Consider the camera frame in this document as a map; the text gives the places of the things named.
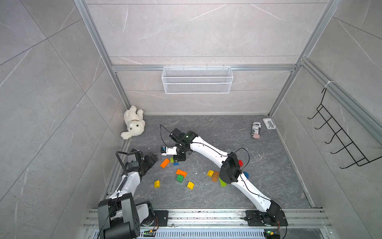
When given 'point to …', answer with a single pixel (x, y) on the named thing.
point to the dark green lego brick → (180, 178)
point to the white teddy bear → (135, 123)
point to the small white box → (269, 123)
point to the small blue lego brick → (246, 174)
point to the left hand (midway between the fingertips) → (153, 157)
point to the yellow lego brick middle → (190, 185)
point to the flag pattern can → (255, 127)
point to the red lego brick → (240, 163)
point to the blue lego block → (175, 164)
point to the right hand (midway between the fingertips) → (176, 157)
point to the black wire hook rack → (345, 141)
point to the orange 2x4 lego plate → (165, 163)
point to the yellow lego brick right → (210, 173)
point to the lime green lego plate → (171, 160)
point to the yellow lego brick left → (157, 183)
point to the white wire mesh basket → (197, 80)
